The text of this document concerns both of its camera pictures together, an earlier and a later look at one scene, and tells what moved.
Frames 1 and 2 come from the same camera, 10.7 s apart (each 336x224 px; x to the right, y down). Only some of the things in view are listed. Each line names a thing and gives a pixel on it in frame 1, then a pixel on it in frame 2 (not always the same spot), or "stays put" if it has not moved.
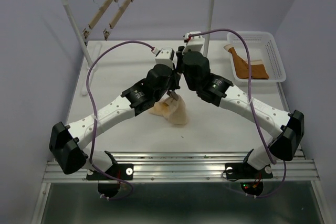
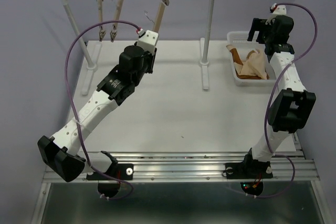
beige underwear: (174, 111) → (255, 65)
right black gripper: (180, 58) → (258, 24)
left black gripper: (175, 84) → (150, 57)
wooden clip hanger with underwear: (173, 95) → (165, 2)
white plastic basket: (262, 46) stays put
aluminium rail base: (190, 167) stays put
